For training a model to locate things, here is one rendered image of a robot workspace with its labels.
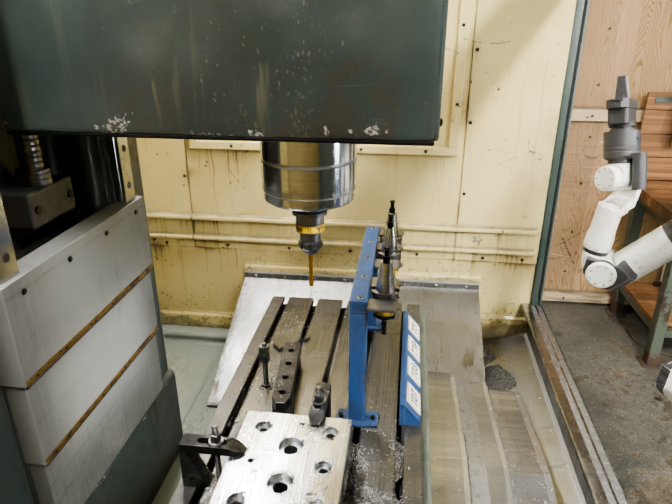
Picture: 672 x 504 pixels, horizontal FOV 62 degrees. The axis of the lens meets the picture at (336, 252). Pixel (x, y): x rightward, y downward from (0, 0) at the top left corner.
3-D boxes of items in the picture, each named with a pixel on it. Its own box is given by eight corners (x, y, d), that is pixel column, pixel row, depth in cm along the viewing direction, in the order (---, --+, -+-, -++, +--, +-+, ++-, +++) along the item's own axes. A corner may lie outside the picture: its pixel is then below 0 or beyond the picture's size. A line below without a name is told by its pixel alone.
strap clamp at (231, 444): (250, 480, 116) (245, 422, 110) (245, 492, 113) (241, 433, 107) (189, 474, 118) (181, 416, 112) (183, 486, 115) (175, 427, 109)
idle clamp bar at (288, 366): (302, 362, 155) (301, 342, 153) (291, 425, 132) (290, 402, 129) (284, 362, 155) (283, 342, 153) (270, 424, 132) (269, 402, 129)
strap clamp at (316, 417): (331, 420, 133) (331, 367, 127) (323, 460, 121) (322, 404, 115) (317, 419, 134) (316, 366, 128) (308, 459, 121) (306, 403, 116)
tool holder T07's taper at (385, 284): (377, 283, 127) (377, 256, 125) (396, 285, 127) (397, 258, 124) (374, 292, 123) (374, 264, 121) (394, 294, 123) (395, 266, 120)
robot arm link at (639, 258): (608, 286, 164) (682, 244, 152) (606, 304, 154) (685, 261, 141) (583, 255, 165) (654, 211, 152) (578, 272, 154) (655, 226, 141)
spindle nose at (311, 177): (268, 184, 103) (265, 118, 99) (355, 184, 103) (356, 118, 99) (256, 212, 89) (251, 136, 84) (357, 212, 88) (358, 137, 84)
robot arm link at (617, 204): (629, 161, 151) (613, 207, 157) (606, 162, 147) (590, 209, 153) (650, 169, 146) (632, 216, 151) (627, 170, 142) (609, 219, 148)
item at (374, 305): (400, 302, 123) (400, 299, 122) (400, 314, 118) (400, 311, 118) (368, 300, 123) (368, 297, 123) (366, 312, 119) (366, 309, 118)
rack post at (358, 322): (378, 414, 135) (382, 306, 124) (376, 429, 130) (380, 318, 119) (337, 411, 136) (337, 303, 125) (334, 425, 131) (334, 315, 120)
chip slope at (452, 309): (472, 343, 216) (479, 283, 206) (497, 481, 152) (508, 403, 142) (248, 328, 227) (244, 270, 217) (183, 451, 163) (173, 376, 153)
